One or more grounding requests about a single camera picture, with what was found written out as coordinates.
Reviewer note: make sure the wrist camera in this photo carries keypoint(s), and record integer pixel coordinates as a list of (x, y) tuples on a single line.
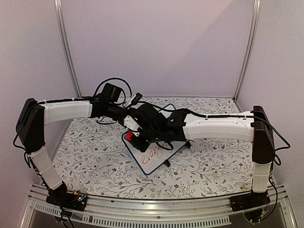
[(133, 100), (144, 117)]

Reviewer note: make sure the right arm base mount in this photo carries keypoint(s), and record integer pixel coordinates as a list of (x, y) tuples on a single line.
[(249, 200)]

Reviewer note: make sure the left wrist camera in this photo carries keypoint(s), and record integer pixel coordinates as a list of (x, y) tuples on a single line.
[(133, 100)]

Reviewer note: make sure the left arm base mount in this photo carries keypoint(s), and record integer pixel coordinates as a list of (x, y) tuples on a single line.
[(62, 197)]

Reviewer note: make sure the front aluminium rail frame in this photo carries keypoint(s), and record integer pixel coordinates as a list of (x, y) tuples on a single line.
[(108, 212)]

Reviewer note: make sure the left rear aluminium post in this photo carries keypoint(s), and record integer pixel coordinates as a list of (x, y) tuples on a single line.
[(65, 45)]

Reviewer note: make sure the red whiteboard eraser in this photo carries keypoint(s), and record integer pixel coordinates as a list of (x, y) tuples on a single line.
[(128, 136)]

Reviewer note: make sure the wire whiteboard stand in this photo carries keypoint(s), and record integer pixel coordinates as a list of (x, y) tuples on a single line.
[(186, 145)]

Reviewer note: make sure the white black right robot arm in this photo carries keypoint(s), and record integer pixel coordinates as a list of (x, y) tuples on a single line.
[(249, 126)]

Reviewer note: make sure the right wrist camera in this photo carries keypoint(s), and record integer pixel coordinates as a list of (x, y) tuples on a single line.
[(144, 117)]

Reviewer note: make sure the small whiteboard blue frame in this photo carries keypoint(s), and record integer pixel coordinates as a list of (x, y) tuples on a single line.
[(154, 156)]

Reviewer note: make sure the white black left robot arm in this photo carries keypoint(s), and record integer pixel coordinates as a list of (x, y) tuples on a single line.
[(36, 117)]

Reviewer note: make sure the aluminium post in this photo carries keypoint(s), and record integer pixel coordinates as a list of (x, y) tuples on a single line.
[(249, 47), (65, 45)]

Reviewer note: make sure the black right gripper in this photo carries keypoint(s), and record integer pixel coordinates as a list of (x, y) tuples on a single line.
[(141, 147)]

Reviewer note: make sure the right rear aluminium post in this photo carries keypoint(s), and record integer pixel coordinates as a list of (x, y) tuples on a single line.
[(249, 47)]

